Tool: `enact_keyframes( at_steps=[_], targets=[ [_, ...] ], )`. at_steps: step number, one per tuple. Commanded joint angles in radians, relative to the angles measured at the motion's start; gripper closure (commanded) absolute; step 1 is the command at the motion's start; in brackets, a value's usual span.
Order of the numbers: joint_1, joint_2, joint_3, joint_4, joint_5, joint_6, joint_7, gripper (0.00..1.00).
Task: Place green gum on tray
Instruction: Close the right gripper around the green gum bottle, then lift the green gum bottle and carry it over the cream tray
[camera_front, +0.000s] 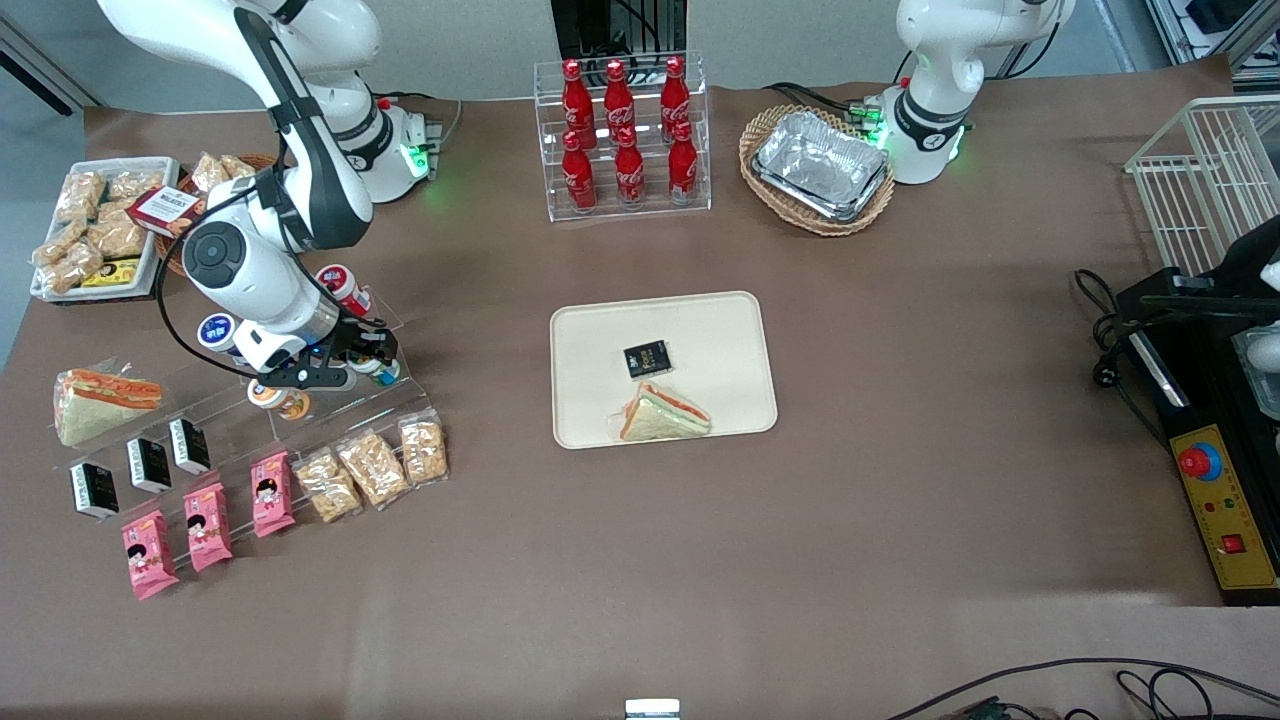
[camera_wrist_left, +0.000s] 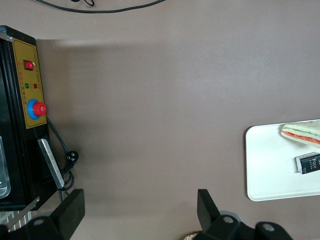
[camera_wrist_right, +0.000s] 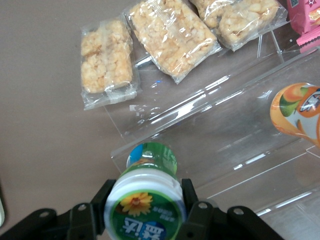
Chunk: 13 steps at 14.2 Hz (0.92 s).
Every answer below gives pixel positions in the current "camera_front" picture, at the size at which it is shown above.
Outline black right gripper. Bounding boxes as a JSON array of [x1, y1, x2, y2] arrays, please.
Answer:
[[285, 318, 402, 381]]

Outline red lid gum bottle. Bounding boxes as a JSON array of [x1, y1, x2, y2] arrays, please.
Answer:
[[315, 263, 373, 319]]

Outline orange lid gum bottle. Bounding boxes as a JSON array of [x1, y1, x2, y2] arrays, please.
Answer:
[[247, 380, 311, 422]]

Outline blue lid gum bottle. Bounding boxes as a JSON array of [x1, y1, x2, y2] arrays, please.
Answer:
[[197, 313, 243, 357]]

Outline white rectangular snack tray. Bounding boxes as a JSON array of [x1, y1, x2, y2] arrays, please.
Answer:
[[30, 157, 182, 302]]

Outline beige plastic tray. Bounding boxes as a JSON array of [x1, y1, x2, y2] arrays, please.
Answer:
[[549, 291, 779, 451]]

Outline clear acrylic stepped display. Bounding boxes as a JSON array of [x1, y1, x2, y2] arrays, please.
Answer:
[[50, 285, 436, 531]]

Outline clear peanut brittle packet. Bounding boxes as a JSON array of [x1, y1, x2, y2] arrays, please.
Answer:
[[398, 408, 449, 488], [335, 428, 411, 511], [293, 448, 363, 524]]

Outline pink snack packet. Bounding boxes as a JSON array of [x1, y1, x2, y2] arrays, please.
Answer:
[[121, 510, 180, 601], [182, 482, 234, 573], [250, 451, 297, 539]]

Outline small black snack box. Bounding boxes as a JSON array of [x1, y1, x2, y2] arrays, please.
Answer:
[[126, 437, 173, 495], [168, 417, 212, 476], [70, 460, 121, 521], [623, 340, 673, 381]]

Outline dark red cookie box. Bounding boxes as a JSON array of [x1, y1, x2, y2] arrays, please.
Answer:
[[127, 187, 208, 239]]

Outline round wicker snack basket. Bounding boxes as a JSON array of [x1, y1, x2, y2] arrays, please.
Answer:
[[155, 153, 283, 277]]

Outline red cola bottle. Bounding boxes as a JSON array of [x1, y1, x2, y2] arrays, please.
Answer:
[[561, 58, 597, 151], [659, 55, 692, 141], [667, 120, 700, 202], [603, 60, 637, 146], [613, 125, 647, 207], [561, 130, 599, 213]]

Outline yellow black snack packet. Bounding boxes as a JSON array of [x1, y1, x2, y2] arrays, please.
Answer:
[[80, 258, 142, 290]]

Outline wrapped triangle sandwich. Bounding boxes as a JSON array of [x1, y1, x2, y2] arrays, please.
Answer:
[[607, 380, 713, 443], [52, 362, 164, 448]]

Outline clear acrylic bottle rack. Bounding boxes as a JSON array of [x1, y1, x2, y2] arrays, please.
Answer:
[[533, 52, 713, 222]]

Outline wicker basket with foil trays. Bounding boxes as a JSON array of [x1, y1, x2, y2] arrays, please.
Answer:
[[739, 104, 897, 237]]

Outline stacked silver foil trays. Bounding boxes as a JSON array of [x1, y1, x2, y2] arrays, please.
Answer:
[[752, 110, 892, 223]]

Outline black equipment box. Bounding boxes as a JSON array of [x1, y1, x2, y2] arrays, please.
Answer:
[[1115, 215, 1280, 607]]

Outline yellow emergency stop panel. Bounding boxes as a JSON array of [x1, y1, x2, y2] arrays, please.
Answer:
[[1170, 425, 1279, 591]]

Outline dark right wrist camera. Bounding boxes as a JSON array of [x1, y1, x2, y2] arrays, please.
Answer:
[[258, 365, 357, 393]]

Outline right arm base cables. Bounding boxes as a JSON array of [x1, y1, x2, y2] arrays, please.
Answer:
[[372, 90, 466, 153]]

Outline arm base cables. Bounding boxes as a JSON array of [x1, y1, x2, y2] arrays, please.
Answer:
[[372, 90, 466, 153], [763, 80, 886, 129]]

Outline black frame behind table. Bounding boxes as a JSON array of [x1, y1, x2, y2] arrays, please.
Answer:
[[550, 0, 689, 61]]

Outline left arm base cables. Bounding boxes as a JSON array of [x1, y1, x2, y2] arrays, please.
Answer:
[[763, 80, 886, 129]]

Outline black power cable with plug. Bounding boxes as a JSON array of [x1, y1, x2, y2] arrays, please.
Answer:
[[1074, 268, 1173, 453]]

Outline long black floor cable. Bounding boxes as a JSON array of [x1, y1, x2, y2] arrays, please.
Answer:
[[885, 657, 1280, 720]]

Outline coiled black floor cable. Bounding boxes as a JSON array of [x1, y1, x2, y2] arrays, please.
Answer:
[[1115, 668, 1280, 720]]

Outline white wire basket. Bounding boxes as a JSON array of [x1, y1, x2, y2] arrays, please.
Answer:
[[1125, 95, 1280, 277]]

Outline metal shelf frame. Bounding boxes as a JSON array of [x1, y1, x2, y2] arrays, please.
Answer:
[[1145, 0, 1280, 73]]

